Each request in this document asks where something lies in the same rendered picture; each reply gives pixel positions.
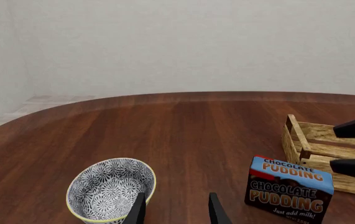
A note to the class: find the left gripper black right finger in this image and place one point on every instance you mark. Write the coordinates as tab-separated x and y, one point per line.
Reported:
217	213

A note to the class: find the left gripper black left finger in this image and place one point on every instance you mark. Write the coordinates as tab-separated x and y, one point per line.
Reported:
137	212

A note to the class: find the wooden slat tray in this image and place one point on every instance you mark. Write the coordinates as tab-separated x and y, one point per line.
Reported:
317	144

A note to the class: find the chocolate pudding box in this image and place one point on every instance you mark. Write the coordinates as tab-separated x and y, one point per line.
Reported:
289	189

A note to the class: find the black white patterned bowl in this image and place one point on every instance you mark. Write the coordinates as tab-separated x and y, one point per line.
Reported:
108	186

